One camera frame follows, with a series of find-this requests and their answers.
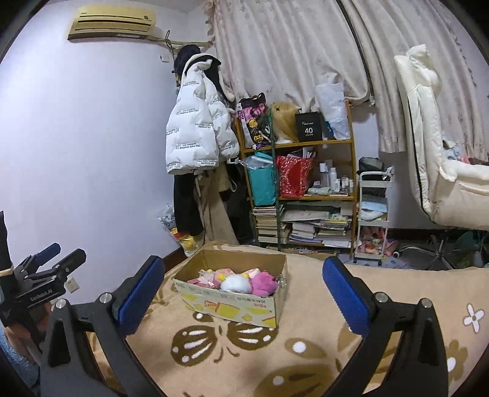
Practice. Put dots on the person's blue jeans leg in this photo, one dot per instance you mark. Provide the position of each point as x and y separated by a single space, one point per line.
15 370

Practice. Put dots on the blonde wig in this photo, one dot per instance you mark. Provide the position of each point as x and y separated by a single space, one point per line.
285 122

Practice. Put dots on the group of cosmetic bottles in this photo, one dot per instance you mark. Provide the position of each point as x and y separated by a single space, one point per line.
336 181

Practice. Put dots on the white fluffy plush toy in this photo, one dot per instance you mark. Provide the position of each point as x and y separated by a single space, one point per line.
236 283

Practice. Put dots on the teal bag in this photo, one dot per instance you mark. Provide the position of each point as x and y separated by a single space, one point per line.
261 179

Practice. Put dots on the purple patterned bag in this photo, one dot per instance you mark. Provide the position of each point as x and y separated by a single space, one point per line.
254 122

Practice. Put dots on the wooden shelf rack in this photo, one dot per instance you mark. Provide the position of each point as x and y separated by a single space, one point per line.
345 168

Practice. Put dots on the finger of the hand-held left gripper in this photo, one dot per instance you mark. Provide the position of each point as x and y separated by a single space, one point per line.
65 265
44 255

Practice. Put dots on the white puffer jacket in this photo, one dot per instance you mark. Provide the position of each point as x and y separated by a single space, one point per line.
198 126

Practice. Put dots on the red patterned bag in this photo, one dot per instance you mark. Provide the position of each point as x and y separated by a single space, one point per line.
294 175

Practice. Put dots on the printed cardboard box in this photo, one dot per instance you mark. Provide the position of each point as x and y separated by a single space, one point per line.
229 305

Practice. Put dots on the beige air conditioner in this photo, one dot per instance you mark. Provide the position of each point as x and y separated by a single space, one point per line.
110 21

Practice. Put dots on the magenta plush toy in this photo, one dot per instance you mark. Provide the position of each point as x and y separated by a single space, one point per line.
263 284

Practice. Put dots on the black bag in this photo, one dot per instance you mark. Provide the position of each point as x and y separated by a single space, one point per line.
370 165

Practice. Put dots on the clear plastic bag of toys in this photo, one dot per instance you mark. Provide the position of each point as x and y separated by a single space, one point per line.
183 236

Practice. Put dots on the white plastic bag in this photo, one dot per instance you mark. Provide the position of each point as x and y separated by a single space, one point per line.
332 110

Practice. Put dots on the narrow stack of books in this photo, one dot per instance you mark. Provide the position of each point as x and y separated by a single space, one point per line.
265 225

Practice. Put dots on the wide stack of books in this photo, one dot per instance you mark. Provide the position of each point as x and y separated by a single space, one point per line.
321 229

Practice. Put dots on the black hanging coat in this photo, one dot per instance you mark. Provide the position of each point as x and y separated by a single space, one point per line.
238 206

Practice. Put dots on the black hanging garment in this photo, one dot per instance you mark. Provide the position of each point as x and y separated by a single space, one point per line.
187 206

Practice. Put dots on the light blue folded cloth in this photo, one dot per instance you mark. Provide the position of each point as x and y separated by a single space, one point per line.
374 206

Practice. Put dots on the black box marked 40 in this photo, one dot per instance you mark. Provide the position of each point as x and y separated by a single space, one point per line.
309 128

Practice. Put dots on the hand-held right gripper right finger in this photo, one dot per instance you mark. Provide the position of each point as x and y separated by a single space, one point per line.
347 297

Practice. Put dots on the pale patterned curtain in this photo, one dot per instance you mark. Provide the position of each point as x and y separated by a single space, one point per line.
290 49

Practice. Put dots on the white wall socket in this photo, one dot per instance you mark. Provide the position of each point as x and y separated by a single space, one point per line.
72 285

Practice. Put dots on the beige hanging trousers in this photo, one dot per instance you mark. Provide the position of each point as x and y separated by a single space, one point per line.
216 213

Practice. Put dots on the cream padded lounge chair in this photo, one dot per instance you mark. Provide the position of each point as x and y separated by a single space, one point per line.
424 152

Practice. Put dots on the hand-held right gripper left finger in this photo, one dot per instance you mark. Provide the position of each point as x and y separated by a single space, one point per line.
139 297

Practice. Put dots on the white trolley cart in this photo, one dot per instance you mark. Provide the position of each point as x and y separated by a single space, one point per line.
374 233

